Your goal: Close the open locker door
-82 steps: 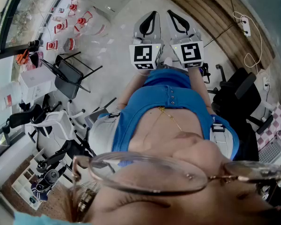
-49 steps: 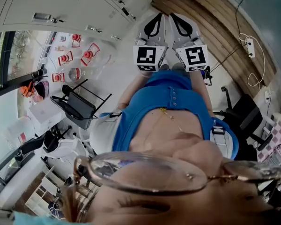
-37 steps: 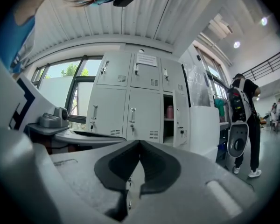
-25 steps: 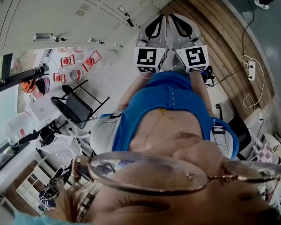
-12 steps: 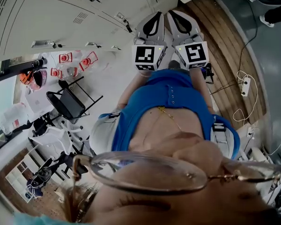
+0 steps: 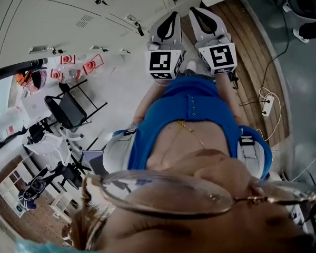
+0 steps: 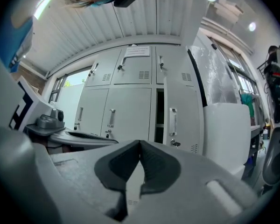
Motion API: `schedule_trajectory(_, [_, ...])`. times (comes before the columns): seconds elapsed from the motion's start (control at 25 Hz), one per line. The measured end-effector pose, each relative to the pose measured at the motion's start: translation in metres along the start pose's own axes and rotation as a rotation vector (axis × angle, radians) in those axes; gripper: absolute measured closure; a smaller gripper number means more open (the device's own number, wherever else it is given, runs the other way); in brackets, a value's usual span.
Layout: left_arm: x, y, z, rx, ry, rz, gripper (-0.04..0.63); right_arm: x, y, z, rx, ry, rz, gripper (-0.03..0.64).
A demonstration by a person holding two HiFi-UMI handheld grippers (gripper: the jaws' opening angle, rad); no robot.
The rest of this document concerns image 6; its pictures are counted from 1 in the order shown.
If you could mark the small white shelf unit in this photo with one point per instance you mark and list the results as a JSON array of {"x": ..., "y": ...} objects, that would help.
[{"x": 64, "y": 205}]

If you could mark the black white equipment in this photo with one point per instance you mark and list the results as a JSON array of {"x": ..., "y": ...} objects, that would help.
[{"x": 310, "y": 217}]

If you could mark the black handheld screen device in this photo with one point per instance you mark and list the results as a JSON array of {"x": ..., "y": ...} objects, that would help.
[{"x": 233, "y": 79}]

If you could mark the white office chair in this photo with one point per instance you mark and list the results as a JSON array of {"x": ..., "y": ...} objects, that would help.
[{"x": 52, "y": 146}]

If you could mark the clear red label bottle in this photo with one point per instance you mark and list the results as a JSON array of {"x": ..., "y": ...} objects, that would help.
[{"x": 8, "y": 122}]

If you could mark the teal cloth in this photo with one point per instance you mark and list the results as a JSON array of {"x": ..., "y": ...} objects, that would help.
[{"x": 42, "y": 248}]

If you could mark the white cardboard boxes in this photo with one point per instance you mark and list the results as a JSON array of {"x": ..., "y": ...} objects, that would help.
[{"x": 37, "y": 104}]

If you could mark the black office chair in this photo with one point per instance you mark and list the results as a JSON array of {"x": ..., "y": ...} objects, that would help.
[
  {"x": 65, "y": 173},
  {"x": 39, "y": 130}
]

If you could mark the black window frame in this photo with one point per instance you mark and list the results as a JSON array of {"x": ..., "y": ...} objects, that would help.
[{"x": 15, "y": 68}]

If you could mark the person's face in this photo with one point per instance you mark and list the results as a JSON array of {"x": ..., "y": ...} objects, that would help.
[{"x": 200, "y": 233}]

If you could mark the grey folding chair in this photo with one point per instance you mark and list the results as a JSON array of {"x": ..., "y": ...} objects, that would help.
[{"x": 96, "y": 159}]

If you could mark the black cylinder flask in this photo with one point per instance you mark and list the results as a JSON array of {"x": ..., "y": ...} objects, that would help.
[{"x": 39, "y": 62}]

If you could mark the gold rimmed glasses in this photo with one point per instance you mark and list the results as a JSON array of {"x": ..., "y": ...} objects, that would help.
[{"x": 168, "y": 194}]

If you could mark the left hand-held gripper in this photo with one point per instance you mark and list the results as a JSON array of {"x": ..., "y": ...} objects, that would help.
[{"x": 160, "y": 60}]

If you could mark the person's right forearm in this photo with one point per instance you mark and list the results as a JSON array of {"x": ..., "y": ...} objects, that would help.
[{"x": 230, "y": 96}]

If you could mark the person's white shoe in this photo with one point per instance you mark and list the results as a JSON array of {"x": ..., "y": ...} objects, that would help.
[
  {"x": 191, "y": 65},
  {"x": 300, "y": 35},
  {"x": 286, "y": 7}
]

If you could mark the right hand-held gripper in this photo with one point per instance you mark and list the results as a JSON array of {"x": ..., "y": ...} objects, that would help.
[{"x": 221, "y": 58}]

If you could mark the orange tool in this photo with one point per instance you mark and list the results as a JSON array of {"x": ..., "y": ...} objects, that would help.
[{"x": 23, "y": 78}]

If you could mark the person's blue top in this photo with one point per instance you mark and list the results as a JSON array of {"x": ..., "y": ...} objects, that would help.
[{"x": 179, "y": 109}]

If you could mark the black folding chair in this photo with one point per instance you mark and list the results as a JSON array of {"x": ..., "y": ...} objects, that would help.
[{"x": 68, "y": 109}]

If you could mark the white power strip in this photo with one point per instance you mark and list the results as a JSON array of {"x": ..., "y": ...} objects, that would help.
[{"x": 268, "y": 105}]

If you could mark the person's left forearm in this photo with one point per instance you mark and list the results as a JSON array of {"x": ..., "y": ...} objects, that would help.
[{"x": 150, "y": 99}]

